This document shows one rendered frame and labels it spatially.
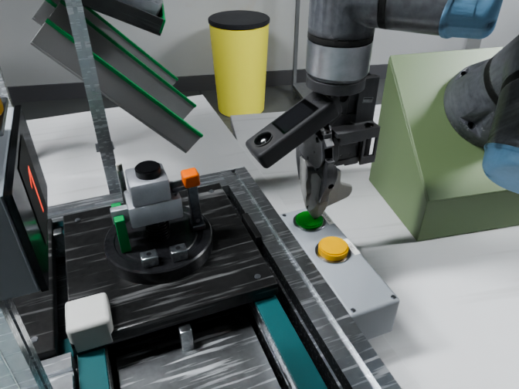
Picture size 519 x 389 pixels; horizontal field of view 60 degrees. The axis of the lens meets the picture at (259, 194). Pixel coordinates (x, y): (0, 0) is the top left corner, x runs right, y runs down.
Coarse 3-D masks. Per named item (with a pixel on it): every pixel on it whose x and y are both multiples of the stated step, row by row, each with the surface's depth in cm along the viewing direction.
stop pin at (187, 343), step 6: (186, 324) 52; (180, 330) 51; (186, 330) 51; (180, 336) 52; (186, 336) 52; (192, 336) 52; (186, 342) 52; (192, 342) 53; (186, 348) 53; (192, 348) 53
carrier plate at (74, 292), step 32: (224, 192) 71; (64, 224) 64; (96, 224) 64; (224, 224) 64; (96, 256) 58; (224, 256) 58; (256, 256) 58; (96, 288) 54; (128, 288) 54; (160, 288) 54; (192, 288) 54; (224, 288) 54; (256, 288) 54; (128, 320) 50; (160, 320) 50
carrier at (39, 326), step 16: (48, 224) 64; (48, 240) 61; (16, 304) 52; (32, 304) 52; (48, 304) 52; (32, 320) 50; (48, 320) 50; (32, 336) 48; (48, 336) 48; (48, 352) 47
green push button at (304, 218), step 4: (300, 212) 67; (304, 212) 67; (308, 212) 67; (300, 216) 66; (304, 216) 66; (308, 216) 66; (320, 216) 66; (296, 220) 66; (300, 220) 65; (304, 220) 65; (308, 220) 65; (312, 220) 65; (316, 220) 65; (320, 220) 65; (300, 224) 65; (304, 224) 64; (308, 224) 64; (312, 224) 64; (316, 224) 64; (320, 224) 65; (308, 228) 64; (312, 228) 64
